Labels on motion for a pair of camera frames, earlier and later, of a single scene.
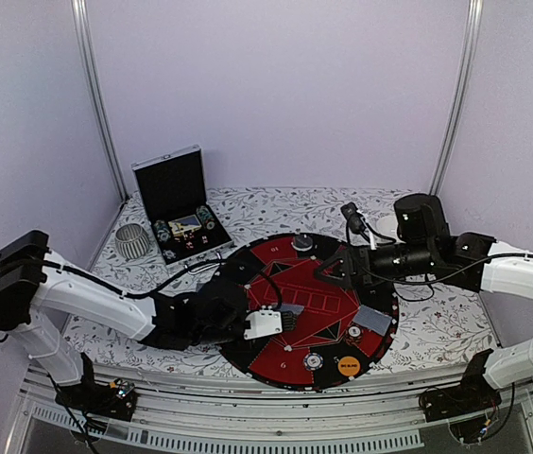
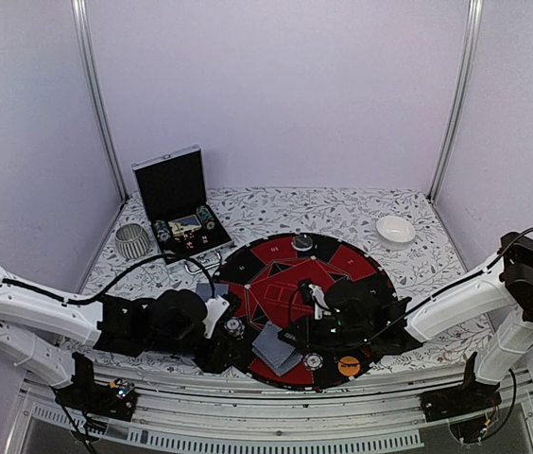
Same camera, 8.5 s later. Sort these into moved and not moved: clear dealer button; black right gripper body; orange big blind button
Moved: black right gripper body
Not moved: orange big blind button; clear dealer button
